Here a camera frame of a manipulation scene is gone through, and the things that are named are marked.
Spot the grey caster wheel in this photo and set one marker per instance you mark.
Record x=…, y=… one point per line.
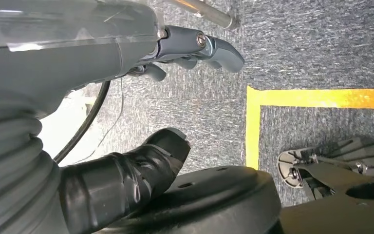
x=288, y=169

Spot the yellow floor tape square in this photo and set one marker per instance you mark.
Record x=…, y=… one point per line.
x=319, y=98

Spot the metal tube leg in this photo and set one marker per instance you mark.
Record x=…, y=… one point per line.
x=212, y=14

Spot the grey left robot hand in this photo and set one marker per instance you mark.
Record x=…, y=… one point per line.
x=61, y=61

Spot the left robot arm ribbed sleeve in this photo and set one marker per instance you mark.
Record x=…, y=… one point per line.
x=12, y=181

